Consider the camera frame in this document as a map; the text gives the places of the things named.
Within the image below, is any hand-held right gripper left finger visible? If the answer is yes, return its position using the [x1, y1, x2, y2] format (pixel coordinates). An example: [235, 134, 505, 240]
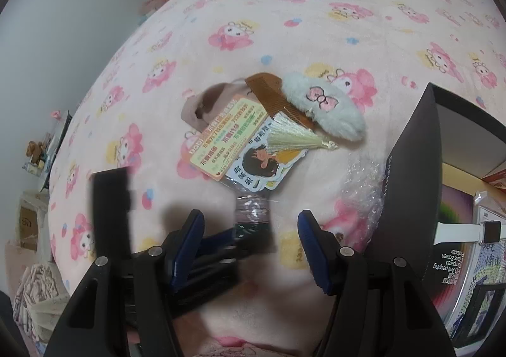
[43, 210, 206, 357]

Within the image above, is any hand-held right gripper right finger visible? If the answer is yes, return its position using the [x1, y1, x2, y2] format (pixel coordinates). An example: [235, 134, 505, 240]
[297, 210, 449, 357]

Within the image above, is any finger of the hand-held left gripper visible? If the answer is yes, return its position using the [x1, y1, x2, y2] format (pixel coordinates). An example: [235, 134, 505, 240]
[174, 252, 254, 314]
[200, 220, 276, 259]

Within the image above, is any cartoon sticker pack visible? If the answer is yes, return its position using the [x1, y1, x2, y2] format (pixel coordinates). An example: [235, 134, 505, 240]
[219, 116, 309, 233]

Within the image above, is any orange green printed card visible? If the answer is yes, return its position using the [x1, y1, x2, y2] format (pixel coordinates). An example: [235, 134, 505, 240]
[190, 94, 269, 182]

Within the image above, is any black box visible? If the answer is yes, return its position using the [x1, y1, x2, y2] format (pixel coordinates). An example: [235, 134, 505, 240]
[364, 82, 506, 357]

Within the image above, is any brown cardboard box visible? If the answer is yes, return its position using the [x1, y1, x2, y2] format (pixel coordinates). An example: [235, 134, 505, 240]
[19, 205, 40, 251]

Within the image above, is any bubble wrap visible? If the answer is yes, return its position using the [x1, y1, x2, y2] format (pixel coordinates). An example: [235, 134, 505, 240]
[344, 161, 390, 231]

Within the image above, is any brown teddy bear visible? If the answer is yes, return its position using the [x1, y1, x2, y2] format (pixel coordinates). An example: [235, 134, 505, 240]
[26, 141, 45, 165]

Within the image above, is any floral cloth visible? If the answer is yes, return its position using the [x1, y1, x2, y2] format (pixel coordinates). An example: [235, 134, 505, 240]
[12, 262, 70, 342]

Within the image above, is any black screen protector package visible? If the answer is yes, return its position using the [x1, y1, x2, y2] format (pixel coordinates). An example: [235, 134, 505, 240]
[427, 183, 475, 322]

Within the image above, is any fluffy white hair clip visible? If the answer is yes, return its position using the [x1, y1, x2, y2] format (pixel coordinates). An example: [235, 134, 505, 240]
[282, 71, 367, 141]

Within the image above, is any white smartwatch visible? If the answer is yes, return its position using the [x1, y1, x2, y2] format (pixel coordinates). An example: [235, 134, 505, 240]
[435, 220, 506, 245]

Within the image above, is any wooden comb with tassel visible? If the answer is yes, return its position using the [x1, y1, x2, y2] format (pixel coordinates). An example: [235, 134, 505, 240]
[244, 72, 340, 154]

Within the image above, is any mosaic patterned sheet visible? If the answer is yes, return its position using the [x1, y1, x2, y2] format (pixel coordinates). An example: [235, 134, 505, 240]
[451, 238, 506, 350]

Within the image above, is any orange cardboard box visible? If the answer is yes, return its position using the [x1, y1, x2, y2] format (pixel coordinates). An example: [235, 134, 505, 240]
[480, 169, 506, 188]

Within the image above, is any pink printed blanket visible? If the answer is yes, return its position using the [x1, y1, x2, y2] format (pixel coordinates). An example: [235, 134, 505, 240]
[47, 0, 506, 357]

